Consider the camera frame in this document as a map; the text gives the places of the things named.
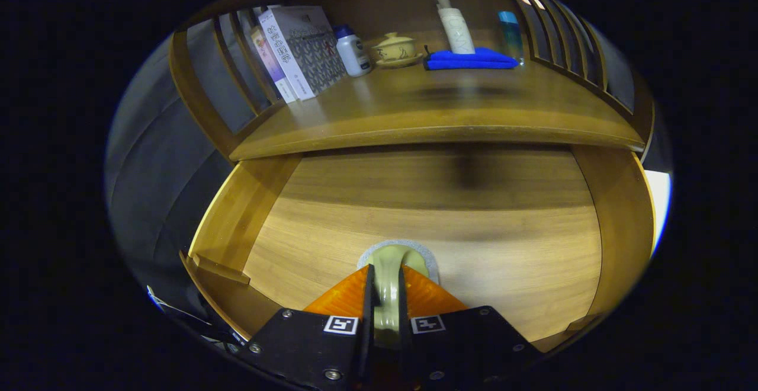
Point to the white pump bottle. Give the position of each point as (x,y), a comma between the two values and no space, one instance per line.
(456,26)

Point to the clear blue capped bottle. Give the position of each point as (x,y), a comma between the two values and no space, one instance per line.
(510,35)

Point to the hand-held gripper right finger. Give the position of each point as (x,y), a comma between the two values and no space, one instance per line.
(403,326)

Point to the blue folded cloth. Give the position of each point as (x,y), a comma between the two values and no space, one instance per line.
(471,59)

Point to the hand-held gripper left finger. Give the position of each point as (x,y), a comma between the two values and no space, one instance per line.
(368,320)

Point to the purple thin book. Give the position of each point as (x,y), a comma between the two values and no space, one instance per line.
(269,62)

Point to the black backdrop cloth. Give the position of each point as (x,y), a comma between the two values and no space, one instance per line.
(148,172)

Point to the yellow lidded ceramic teacup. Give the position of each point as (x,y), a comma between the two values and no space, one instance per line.
(395,49)

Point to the white bottle with blue cap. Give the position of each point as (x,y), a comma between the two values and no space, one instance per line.
(353,50)

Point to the thick white patterned book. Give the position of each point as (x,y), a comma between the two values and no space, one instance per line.
(302,47)

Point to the brown wooden drawer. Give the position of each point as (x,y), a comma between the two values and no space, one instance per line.
(444,243)

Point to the wooden countertop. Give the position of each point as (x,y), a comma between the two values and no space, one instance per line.
(414,106)

